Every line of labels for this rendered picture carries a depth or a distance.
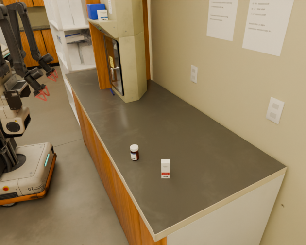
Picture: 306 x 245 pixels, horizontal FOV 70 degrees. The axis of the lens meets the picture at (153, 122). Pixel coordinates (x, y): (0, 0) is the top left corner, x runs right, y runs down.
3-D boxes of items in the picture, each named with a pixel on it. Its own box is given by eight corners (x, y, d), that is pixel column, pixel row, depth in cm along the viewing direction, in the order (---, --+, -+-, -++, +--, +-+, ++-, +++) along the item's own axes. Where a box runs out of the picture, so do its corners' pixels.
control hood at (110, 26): (104, 31, 168) (102, 17, 163) (118, 37, 143) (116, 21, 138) (89, 33, 164) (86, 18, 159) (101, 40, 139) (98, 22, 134)
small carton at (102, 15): (105, 19, 147) (104, 9, 143) (108, 20, 143) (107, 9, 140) (98, 20, 145) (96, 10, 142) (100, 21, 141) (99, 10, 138)
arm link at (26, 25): (18, 3, 175) (14, 3, 166) (26, 3, 176) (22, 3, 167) (35, 58, 197) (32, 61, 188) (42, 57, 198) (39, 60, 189)
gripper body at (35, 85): (44, 85, 168) (37, 77, 164) (42, 90, 160) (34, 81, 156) (38, 89, 169) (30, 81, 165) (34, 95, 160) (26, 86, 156)
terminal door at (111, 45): (111, 84, 189) (104, 34, 168) (124, 96, 165) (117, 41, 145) (110, 84, 189) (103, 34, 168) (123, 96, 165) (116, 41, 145)
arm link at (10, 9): (7, -1, 172) (2, 0, 164) (26, 2, 176) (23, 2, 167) (17, 57, 194) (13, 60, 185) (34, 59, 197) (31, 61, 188)
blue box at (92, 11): (102, 17, 160) (100, 3, 156) (106, 18, 152) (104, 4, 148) (88, 18, 156) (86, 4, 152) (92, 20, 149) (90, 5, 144)
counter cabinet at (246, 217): (132, 130, 309) (126, 66, 263) (249, 270, 151) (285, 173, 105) (84, 144, 283) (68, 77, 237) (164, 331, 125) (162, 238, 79)
